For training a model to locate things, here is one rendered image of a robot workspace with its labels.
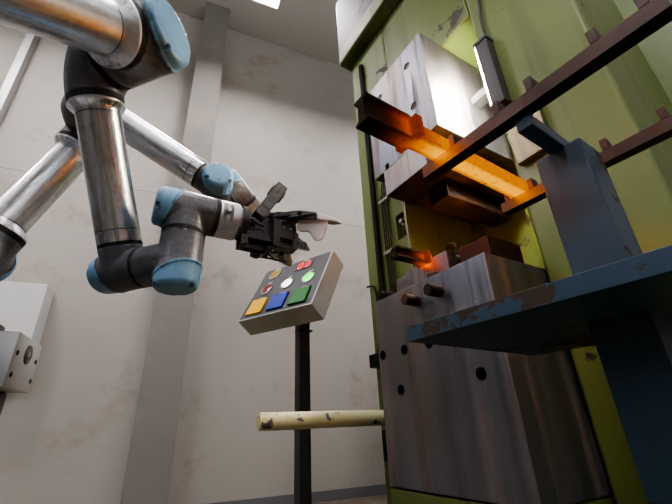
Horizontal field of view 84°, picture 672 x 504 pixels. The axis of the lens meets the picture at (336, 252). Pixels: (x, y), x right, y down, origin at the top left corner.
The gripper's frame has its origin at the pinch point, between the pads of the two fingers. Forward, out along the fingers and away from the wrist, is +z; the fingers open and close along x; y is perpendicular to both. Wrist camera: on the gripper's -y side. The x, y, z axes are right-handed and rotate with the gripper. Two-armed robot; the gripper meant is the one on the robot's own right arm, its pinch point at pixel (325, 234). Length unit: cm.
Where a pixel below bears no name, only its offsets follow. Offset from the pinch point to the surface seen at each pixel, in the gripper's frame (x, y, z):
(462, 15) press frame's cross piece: 20, -85, 45
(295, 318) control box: -47.3, 6.3, 14.8
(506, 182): 35.5, 2.9, 15.7
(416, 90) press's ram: 7, -55, 31
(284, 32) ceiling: -261, -468, 94
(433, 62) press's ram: 12, -64, 35
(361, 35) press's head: -27, -131, 39
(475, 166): 35.9, 2.9, 7.3
